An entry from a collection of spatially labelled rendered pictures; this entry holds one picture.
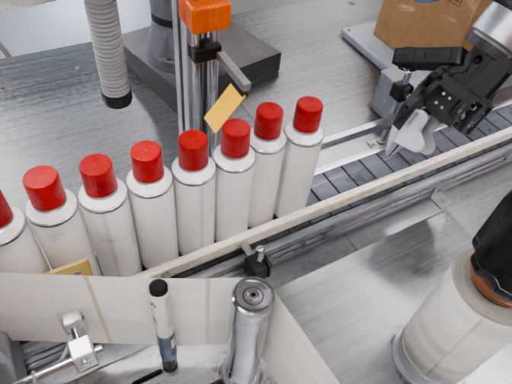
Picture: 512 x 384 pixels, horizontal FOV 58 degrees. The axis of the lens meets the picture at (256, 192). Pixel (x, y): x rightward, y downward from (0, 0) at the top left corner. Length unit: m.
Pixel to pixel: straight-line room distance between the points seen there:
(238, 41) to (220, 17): 0.55
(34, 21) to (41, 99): 0.31
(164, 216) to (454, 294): 0.32
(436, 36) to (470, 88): 0.40
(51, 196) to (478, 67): 0.57
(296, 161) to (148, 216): 0.20
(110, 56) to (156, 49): 0.43
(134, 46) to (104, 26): 0.55
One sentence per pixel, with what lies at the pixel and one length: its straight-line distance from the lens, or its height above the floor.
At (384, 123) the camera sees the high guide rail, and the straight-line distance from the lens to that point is 0.77.
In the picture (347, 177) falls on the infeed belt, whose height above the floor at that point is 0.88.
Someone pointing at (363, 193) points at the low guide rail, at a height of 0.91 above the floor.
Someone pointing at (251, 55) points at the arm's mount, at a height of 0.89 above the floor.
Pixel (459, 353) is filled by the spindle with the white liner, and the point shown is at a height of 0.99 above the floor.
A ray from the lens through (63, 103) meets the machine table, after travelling 1.00.
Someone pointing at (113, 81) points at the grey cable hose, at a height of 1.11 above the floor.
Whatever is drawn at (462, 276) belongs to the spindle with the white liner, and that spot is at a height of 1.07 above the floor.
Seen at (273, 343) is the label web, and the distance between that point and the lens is 0.48.
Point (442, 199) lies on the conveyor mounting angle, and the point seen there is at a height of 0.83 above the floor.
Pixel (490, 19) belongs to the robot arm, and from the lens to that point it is 0.72.
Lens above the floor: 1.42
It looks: 49 degrees down
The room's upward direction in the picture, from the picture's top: 7 degrees clockwise
